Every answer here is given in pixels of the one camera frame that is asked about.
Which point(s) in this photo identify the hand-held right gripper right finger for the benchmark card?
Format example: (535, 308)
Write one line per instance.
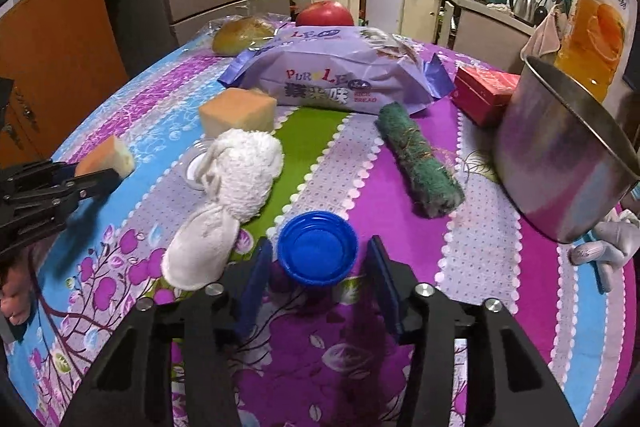
(382, 287)

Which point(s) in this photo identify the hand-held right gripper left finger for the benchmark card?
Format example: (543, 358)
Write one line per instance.
(255, 287)

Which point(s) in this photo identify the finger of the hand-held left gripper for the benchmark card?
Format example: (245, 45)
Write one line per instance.
(35, 174)
(95, 184)

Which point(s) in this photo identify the yellow sponge block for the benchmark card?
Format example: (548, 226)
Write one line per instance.
(107, 157)
(240, 112)

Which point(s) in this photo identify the blue bottle cap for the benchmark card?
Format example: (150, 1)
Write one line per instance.
(315, 252)

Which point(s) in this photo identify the person's left hand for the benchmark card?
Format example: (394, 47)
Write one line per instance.
(12, 297)

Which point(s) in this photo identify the floral tablecloth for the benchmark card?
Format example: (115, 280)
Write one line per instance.
(350, 187)

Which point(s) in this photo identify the white terry towel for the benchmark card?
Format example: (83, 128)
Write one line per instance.
(240, 172)

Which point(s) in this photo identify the orange wooden cabinet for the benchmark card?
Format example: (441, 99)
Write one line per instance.
(65, 52)

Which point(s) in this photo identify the green scouring pad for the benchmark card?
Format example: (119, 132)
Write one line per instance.
(420, 157)

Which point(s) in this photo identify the bread bun in clear bag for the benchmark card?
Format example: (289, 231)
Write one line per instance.
(242, 36)

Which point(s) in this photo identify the red carton box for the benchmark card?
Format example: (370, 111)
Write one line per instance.
(487, 94)

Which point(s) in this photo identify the stainless steel pot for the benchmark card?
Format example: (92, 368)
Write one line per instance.
(560, 157)

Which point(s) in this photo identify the purple bread packet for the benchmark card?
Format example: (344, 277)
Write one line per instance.
(330, 67)

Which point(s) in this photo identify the pale blue-grey glove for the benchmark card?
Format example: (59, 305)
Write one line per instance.
(607, 247)

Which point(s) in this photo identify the red apple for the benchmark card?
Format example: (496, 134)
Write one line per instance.
(325, 14)

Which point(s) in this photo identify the kitchen counter cabinets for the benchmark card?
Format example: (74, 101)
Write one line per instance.
(385, 2)

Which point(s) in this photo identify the pink hanging towel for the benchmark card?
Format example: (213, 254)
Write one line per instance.
(542, 34)

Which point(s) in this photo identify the metal kettle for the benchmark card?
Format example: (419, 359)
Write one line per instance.
(525, 6)

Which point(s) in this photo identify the orange juice bottle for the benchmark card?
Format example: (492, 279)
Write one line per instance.
(595, 32)

